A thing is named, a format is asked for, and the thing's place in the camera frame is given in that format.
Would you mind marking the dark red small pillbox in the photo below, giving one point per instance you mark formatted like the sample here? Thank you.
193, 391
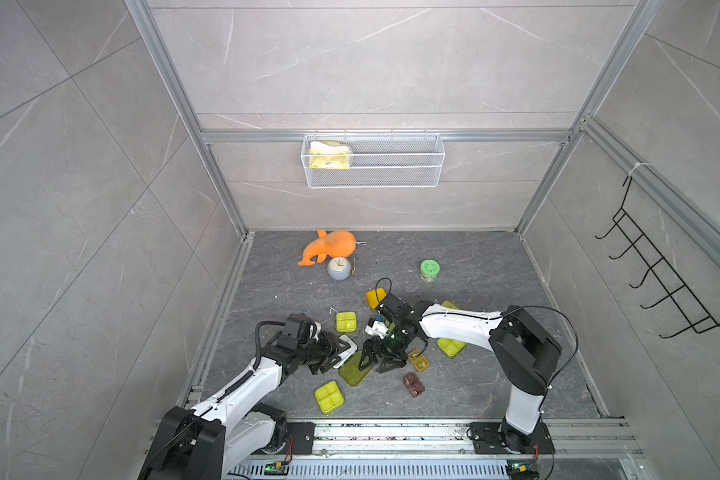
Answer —
413, 384

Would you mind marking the green lidded jar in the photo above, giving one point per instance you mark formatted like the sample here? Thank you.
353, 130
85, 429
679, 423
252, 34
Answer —
429, 270

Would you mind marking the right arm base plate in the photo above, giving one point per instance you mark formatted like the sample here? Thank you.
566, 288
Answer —
486, 437

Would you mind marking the green six-cell pillbox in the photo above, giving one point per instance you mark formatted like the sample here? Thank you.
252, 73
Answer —
349, 367
451, 348

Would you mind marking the green four-cell pillbox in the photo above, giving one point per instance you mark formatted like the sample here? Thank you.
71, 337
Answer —
346, 322

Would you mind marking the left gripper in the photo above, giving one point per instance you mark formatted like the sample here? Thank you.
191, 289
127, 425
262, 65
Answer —
330, 348

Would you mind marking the small yellow clear pillbox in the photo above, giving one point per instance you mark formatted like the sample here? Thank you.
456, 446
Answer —
419, 360

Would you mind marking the white wire wall basket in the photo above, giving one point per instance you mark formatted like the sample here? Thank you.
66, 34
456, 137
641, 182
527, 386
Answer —
381, 160

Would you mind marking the black wall hook rack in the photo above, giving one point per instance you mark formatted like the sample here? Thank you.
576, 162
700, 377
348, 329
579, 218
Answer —
694, 315

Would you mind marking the metal base rail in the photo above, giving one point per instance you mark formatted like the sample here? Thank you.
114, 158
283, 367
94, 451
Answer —
440, 449

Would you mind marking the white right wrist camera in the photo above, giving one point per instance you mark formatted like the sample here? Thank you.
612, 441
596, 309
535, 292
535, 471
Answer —
376, 327

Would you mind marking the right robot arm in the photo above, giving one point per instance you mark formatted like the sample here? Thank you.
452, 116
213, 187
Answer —
527, 353

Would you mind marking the orange whale toy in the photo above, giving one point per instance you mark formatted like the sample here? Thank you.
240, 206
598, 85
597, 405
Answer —
339, 243

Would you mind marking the amber lid small pillbox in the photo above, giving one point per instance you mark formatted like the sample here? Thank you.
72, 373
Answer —
375, 296

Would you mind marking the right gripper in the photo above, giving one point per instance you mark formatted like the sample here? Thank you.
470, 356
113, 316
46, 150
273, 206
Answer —
381, 354

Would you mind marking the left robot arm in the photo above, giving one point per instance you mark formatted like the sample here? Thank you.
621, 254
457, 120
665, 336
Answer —
208, 439

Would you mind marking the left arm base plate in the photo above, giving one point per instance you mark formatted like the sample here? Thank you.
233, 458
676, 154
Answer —
295, 437

